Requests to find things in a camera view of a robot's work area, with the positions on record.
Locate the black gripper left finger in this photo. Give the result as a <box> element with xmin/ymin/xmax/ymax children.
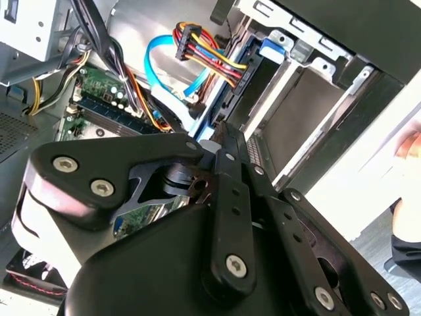
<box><xmin>11</xmin><ymin>120</ymin><xmax>257</xmax><ymax>297</ymax></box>

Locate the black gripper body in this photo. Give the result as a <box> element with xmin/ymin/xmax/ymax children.
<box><xmin>57</xmin><ymin>203</ymin><xmax>313</xmax><ymax>316</ymax></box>

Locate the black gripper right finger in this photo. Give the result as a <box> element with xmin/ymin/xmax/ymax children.
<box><xmin>228</xmin><ymin>122</ymin><xmax>409</xmax><ymax>316</ymax></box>

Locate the hard disk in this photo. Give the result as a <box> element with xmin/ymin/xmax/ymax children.
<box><xmin>190</xmin><ymin>32</ymin><xmax>287</xmax><ymax>142</ymax></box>

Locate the person bare hand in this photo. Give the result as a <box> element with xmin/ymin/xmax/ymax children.
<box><xmin>393</xmin><ymin>120</ymin><xmax>421</xmax><ymax>161</ymax></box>

